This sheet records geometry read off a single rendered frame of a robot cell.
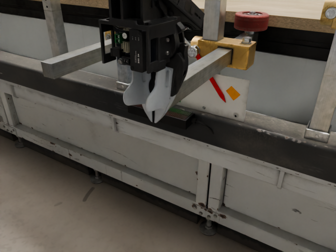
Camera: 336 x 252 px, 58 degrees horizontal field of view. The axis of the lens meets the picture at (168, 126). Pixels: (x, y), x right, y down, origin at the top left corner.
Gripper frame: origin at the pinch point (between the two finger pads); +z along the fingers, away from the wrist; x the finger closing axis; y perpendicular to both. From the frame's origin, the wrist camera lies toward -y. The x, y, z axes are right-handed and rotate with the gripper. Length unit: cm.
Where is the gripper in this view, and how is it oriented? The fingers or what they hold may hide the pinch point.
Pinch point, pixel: (157, 112)
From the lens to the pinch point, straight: 45.2
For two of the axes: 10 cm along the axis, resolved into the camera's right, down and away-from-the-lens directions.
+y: -5.3, 4.0, -7.5
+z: -0.2, 8.8, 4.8
